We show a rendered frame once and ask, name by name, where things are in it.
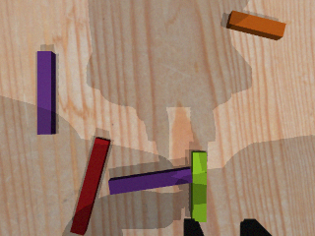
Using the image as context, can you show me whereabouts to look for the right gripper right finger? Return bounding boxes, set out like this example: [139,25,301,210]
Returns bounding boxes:
[240,218,272,236]

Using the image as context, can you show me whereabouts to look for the red rod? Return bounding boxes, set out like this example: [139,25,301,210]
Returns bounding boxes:
[70,137,111,236]

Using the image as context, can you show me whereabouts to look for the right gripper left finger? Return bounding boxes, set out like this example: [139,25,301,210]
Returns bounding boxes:
[184,218,205,236]

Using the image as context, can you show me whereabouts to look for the orange rectangular rod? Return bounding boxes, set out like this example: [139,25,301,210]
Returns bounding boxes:
[226,10,286,40]

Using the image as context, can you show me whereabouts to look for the lime green rod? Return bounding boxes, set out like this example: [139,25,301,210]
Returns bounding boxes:
[191,151,207,222]

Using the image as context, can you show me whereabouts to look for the purple rod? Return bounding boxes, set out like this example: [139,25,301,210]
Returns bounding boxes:
[108,167,193,195]
[37,51,56,135]

